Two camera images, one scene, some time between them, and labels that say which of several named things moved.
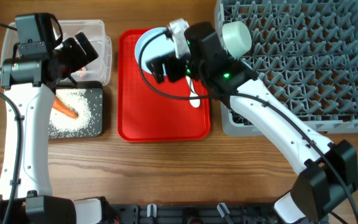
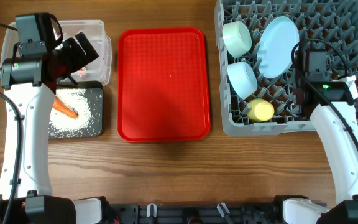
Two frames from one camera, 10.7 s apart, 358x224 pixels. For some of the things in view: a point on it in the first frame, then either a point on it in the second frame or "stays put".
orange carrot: (58, 105) stays put
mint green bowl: (237, 38) stays put
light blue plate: (152, 43) -> (277, 47)
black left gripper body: (72, 58) stays put
